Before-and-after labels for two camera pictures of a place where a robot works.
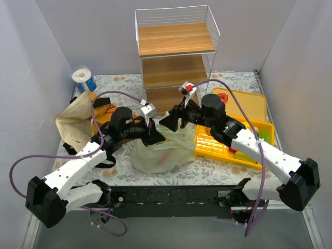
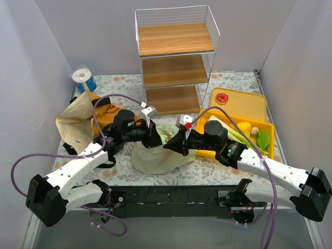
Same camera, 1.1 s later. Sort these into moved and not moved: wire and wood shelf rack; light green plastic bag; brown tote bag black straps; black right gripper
Moved: black right gripper
Not moved: wire and wood shelf rack; light green plastic bag; brown tote bag black straps
